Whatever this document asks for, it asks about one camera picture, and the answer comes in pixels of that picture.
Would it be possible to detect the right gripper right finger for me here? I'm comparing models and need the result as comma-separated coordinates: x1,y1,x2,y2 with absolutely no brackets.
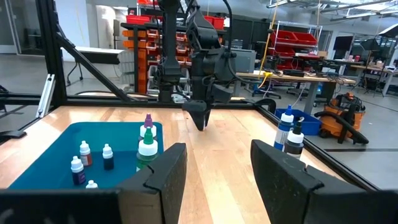
250,139,398,224

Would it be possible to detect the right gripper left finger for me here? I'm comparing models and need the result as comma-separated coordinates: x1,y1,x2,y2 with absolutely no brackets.
0,142,188,224

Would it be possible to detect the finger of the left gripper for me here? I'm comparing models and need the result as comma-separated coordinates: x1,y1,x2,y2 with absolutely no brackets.
203,105,213,130
182,100,208,131

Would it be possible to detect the small indigo dropper bottle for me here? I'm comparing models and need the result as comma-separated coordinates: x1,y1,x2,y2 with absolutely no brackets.
70,156,87,186

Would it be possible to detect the large purple squeeze bottle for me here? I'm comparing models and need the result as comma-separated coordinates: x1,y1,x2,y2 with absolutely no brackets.
139,113,157,139

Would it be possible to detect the small dark blue dropper bottle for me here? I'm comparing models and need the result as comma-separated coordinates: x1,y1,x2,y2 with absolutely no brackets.
102,143,115,171

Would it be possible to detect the small red dropper bottle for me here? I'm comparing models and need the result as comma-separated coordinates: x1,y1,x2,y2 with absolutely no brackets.
79,140,93,167

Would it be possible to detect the large black squeeze bottle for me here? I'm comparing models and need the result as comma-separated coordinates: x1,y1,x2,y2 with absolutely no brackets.
283,116,305,160

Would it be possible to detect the large green squeeze bottle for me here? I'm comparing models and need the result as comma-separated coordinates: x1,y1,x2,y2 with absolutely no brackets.
136,126,159,172

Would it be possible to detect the red storage bin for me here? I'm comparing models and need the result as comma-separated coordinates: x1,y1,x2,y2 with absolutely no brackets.
126,14,152,25
203,15,225,30

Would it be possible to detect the blue plastic bin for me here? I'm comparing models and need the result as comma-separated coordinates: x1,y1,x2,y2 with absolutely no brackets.
8,121,165,190

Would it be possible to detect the orange parts drawer cabinet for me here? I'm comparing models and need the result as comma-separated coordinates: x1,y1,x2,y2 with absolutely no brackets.
121,23,228,94

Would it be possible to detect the blue floor crate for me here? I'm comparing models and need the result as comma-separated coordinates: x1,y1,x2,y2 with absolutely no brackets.
275,108,323,136

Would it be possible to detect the large blue squeeze bottle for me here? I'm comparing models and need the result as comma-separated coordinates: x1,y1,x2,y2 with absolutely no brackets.
273,105,295,152

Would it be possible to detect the orange shop vacuum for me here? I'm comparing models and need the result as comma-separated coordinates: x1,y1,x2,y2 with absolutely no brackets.
313,92,370,146

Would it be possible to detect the wooden desk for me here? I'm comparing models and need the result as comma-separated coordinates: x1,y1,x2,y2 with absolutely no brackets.
236,72,357,115
351,64,398,96

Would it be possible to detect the red bin storage rack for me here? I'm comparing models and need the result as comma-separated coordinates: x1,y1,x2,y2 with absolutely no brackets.
269,21,323,71

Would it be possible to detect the white folding table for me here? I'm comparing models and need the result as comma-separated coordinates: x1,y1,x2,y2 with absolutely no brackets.
62,46,125,85

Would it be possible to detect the black computer monitor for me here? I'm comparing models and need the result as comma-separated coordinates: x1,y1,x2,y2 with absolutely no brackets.
332,35,354,60

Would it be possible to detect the black softbox light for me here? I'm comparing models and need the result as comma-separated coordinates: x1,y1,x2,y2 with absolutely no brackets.
377,23,398,38
360,39,380,52

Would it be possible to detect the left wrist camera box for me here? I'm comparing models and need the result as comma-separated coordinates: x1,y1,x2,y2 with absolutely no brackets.
214,83,234,103

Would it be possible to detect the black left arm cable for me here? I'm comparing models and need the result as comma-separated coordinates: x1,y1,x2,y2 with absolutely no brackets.
222,0,249,83

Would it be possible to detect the yellow hanging cable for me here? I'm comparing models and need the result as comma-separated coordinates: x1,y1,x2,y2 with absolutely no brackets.
257,6,279,90

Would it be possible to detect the black diagonal frame strut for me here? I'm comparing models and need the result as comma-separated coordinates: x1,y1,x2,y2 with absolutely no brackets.
55,32,133,102

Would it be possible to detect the silver aluminium bracket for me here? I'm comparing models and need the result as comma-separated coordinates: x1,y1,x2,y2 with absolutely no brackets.
35,73,56,119

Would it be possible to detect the black frame post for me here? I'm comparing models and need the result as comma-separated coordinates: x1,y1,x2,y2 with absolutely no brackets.
34,0,68,106

